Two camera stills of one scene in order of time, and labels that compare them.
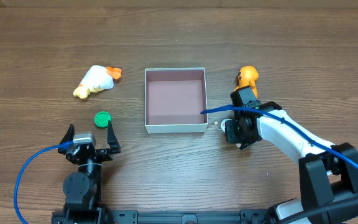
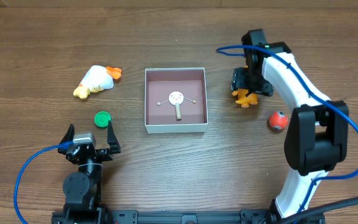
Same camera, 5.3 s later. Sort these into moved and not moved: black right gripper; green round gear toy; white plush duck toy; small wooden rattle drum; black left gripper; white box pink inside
Moved: black right gripper; small wooden rattle drum
Not moved: white plush duck toy; black left gripper; white box pink inside; green round gear toy
